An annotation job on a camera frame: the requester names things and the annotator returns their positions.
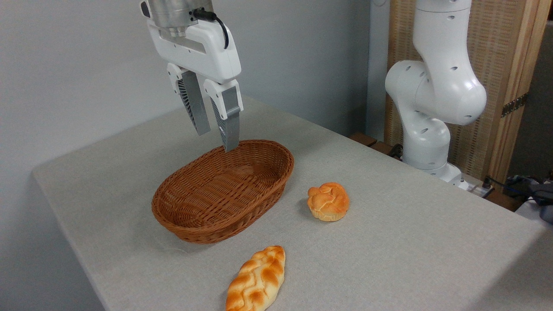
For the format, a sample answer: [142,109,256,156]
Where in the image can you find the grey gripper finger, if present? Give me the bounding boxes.
[203,79,243,152]
[167,63,211,136]

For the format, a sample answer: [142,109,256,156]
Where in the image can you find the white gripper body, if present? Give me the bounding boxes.
[140,0,242,85]

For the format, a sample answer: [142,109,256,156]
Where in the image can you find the long braided bread loaf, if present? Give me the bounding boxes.
[225,245,286,311]

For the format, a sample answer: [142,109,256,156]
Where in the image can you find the brown woven wicker basket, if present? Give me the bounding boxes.
[151,139,295,245]

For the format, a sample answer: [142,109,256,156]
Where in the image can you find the round knotted bread roll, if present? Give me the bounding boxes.
[307,182,350,222]

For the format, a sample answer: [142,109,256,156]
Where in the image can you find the brown wooden board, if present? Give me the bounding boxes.
[348,132,403,161]

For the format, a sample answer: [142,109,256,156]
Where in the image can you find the wooden rattan folding screen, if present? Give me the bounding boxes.
[385,0,553,187]

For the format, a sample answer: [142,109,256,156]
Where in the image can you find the metal screen hinge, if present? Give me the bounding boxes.
[501,93,529,118]

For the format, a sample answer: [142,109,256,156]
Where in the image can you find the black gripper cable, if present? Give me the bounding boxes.
[192,9,230,49]

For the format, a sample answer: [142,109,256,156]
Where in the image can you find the dark cable bundle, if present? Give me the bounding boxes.
[482,173,553,225]

